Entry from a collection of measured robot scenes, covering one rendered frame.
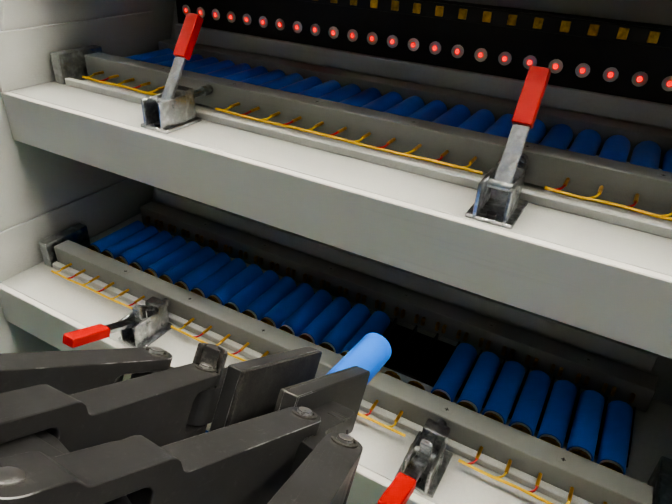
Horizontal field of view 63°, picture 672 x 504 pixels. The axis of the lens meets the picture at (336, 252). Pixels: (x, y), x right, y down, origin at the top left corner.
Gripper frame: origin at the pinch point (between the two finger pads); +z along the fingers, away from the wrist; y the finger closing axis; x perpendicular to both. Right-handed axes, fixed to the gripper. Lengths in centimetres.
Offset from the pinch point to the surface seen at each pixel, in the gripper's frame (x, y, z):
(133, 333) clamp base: 6.5, 22.8, 15.9
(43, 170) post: -4.0, 41.5, 18.3
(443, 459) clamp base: 6.4, -4.1, 19.1
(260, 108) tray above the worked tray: -14.6, 18.1, 17.9
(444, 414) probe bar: 3.6, -3.1, 19.7
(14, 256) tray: 5.1, 41.3, 17.5
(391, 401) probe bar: 4.3, 0.9, 19.9
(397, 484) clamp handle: 6.4, -2.8, 12.0
